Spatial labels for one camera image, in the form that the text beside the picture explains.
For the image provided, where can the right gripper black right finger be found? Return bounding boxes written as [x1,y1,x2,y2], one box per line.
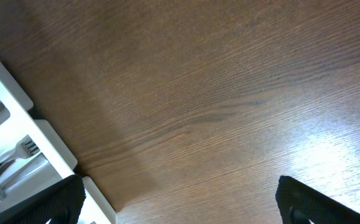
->
[275,175,360,224]

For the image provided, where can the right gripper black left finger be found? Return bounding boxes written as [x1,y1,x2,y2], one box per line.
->
[0,175,86,224]

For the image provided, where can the steel fork tines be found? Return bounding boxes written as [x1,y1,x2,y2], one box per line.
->
[0,137,40,163]

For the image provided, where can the white plastic cutlery tray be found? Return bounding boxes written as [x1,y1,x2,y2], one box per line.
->
[0,62,117,223]

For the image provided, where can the steel fork crossing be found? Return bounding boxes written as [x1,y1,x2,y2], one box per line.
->
[0,154,49,202]

